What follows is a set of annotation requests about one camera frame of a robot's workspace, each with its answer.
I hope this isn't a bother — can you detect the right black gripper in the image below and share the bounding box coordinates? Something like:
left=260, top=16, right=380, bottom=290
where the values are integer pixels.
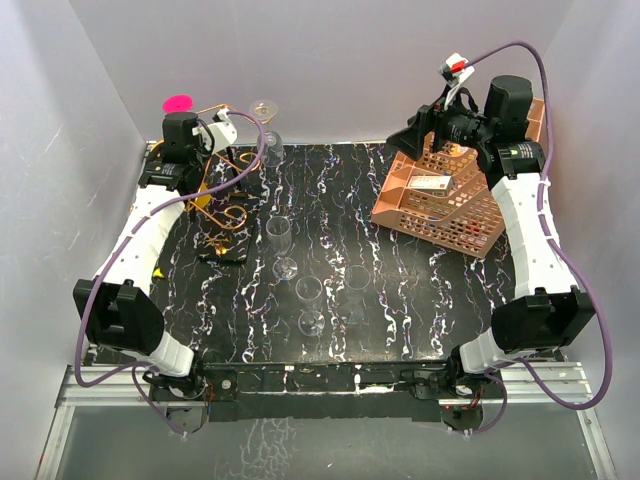
left=386, top=86, right=495, bottom=161

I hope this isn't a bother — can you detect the pink plastic wine glass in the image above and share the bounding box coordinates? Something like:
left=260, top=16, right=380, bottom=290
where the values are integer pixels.
left=162, top=94, right=194, bottom=114

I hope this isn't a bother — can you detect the clear wine glass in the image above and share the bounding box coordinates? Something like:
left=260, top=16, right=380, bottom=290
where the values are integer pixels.
left=343, top=265, right=371, bottom=325
left=295, top=276, right=325, bottom=337
left=249, top=99, right=284, bottom=168

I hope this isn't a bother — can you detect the tall clear flute glass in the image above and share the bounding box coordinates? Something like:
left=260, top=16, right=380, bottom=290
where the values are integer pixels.
left=266, top=216, right=298, bottom=281

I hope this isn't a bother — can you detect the clear wine glass front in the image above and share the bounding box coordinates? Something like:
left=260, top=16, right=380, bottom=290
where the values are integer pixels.
left=295, top=276, right=325, bottom=337

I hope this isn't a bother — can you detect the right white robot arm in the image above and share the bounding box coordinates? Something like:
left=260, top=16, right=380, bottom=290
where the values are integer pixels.
left=386, top=75, right=596, bottom=397

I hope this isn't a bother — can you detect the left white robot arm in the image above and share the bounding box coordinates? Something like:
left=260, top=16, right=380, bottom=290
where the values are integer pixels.
left=73, top=109, right=237, bottom=399

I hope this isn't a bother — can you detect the small white box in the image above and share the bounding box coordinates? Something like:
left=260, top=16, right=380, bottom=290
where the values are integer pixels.
left=407, top=175, right=454, bottom=197

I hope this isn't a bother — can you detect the peach plastic organiser basket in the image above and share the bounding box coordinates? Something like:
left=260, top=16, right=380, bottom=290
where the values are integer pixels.
left=370, top=97, right=547, bottom=260

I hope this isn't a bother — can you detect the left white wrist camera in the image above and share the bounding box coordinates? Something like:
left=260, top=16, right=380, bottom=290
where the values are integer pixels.
left=192, top=109, right=238, bottom=155

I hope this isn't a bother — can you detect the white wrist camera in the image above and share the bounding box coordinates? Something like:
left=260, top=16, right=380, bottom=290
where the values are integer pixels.
left=438, top=52, right=475, bottom=102
left=192, top=109, right=238, bottom=155

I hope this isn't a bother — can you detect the gold wire wine glass rack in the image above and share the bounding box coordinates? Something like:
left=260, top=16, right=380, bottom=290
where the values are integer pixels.
left=149, top=102, right=279, bottom=261

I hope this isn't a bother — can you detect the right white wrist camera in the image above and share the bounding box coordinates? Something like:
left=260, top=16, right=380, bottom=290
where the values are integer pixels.
left=438, top=52, right=475, bottom=102

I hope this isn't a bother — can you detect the black base frame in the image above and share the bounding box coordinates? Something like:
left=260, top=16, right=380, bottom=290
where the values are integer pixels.
left=143, top=361, right=505, bottom=431

